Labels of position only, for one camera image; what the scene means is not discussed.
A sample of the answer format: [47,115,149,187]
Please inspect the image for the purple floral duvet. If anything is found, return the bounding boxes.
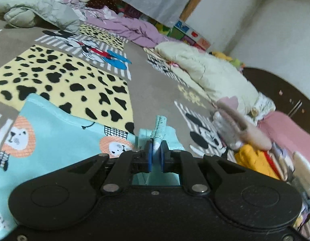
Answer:
[54,0,175,48]

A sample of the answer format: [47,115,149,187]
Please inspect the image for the pink pillow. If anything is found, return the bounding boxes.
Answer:
[258,111,310,163]

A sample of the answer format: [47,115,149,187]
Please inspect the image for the colourful foam play mat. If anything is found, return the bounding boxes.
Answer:
[154,20,211,51]

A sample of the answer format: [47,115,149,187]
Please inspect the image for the teal lion print garment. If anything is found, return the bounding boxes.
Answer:
[0,94,184,240]

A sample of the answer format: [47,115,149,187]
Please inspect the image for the stack of folded light clothes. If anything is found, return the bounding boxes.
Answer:
[267,142,310,231]

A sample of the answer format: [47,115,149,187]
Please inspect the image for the cream puffer quilt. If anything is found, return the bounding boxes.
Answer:
[154,42,276,123]

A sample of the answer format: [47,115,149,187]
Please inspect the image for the grey puffer jacket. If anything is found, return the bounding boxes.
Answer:
[0,0,80,34]

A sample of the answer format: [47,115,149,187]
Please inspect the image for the folded mustard yellow garment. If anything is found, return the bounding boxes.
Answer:
[234,144,280,180]

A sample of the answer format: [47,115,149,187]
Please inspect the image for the yellow plush toy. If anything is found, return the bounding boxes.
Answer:
[209,51,245,67]

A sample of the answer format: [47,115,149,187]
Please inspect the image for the dark wooden headboard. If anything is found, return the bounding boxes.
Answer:
[242,67,310,134]

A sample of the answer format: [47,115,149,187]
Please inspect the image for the folded beige pink garment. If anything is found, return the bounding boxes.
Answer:
[212,99,271,151]

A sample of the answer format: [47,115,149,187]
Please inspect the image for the Mickey Mouse print blanket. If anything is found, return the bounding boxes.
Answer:
[0,19,231,157]

